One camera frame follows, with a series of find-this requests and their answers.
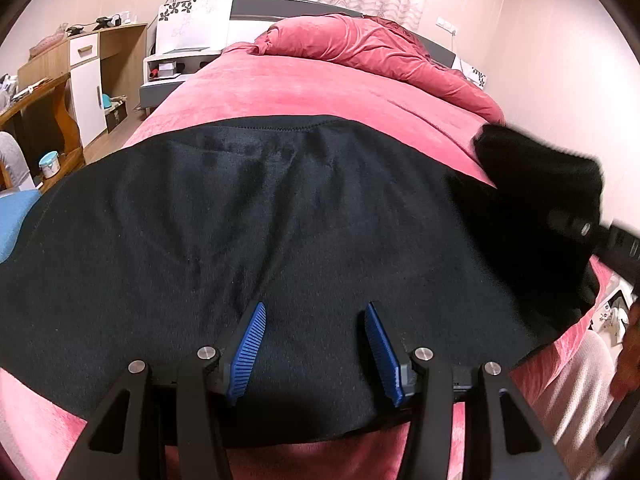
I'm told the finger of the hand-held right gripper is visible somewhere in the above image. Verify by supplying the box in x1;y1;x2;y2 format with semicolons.
547;209;640;273

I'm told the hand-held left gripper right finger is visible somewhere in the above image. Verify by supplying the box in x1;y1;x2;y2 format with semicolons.
363;301;572;480

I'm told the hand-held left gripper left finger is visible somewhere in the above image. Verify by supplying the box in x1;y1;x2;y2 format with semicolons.
56;301;268;480

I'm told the black sweatshirt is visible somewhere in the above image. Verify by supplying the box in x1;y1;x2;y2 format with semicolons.
0;114;606;448

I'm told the person's right hand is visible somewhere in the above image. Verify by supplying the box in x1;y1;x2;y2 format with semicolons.
611;300;640;401

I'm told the person's pale fleece garment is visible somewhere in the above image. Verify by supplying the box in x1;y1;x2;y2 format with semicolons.
530;330;618;480

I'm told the light blue cushion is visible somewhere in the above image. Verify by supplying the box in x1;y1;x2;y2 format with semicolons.
0;190;43;263

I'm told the pink bed sheet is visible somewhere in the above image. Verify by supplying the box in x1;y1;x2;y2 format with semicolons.
0;42;640;480

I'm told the cardboard box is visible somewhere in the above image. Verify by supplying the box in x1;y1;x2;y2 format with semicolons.
102;100;129;134

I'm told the white grey nightstand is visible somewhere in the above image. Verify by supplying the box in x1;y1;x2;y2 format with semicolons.
139;47;223;111

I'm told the pink duvet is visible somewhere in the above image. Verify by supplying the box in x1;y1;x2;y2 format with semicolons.
252;14;506;126

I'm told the white grey chair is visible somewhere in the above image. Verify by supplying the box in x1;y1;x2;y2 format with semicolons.
0;131;26;191

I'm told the low wooden desk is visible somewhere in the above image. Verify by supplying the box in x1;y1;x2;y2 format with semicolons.
0;72;86;196

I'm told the wooden desk with white door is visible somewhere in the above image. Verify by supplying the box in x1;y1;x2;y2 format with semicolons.
17;22;148;148

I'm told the grey white headboard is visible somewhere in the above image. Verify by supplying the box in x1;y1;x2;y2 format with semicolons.
155;0;488;91

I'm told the desk clutter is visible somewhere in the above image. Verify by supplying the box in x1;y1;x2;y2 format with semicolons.
0;74;32;105

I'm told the pink bag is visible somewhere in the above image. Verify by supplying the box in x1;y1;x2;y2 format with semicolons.
29;34;68;57

